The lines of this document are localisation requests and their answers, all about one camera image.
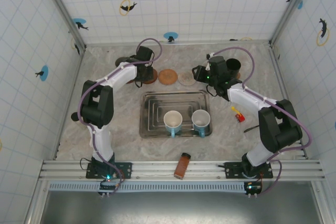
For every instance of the dark rimmed wooden coaster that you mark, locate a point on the dark rimmed wooden coaster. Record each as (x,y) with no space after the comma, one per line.
(130,80)

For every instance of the fish on blue oval sticker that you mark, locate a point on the fish on blue oval sticker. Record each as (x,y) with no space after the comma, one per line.
(45,73)
(80,22)
(170,35)

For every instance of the paw shaped wooden coaster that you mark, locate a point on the paw shaped wooden coaster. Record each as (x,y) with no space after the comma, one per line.
(239,75)

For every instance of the black mug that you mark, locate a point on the black mug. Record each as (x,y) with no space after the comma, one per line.
(233,65)

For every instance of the grey metal cup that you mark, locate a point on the grey metal cup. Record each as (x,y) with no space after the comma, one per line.
(120,61)

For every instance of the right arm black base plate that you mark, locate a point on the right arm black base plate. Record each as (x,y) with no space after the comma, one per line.
(231,167)

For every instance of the spice jar with black lid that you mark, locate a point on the spice jar with black lid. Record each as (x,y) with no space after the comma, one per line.
(182,166)

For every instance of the aluminium side rail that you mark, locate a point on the aluminium side rail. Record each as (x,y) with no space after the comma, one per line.
(284,87)
(71,95)

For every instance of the plain round wooden coaster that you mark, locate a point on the plain round wooden coaster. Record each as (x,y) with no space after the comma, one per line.
(155,75)

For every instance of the blue mug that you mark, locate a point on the blue mug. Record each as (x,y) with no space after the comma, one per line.
(200,120)
(172,120)

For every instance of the woven rattan coaster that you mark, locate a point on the woven rattan coaster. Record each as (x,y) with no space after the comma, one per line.
(167,76)

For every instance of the small jar with black lid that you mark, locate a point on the small jar with black lid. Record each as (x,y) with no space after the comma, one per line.
(74,116)

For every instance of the steel tray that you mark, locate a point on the steel tray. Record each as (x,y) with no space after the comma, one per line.
(157,103)

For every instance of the aluminium rail along wall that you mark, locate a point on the aluminium rail along wall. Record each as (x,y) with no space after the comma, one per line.
(249,42)

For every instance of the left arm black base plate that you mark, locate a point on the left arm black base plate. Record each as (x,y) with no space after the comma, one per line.
(126,167)

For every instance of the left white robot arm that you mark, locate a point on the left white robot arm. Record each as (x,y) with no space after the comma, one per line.
(102,140)

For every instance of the aluminium rail under arm bases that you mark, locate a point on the aluminium rail under arm bases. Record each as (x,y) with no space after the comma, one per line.
(152,169)

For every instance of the red yellow toy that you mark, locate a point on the red yellow toy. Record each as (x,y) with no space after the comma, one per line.
(239,117)

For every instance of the aluminium frame post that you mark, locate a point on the aluminium frame post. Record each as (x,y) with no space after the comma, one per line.
(289,11)
(63,11)

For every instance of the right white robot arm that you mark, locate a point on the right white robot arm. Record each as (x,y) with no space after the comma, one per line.
(249,98)

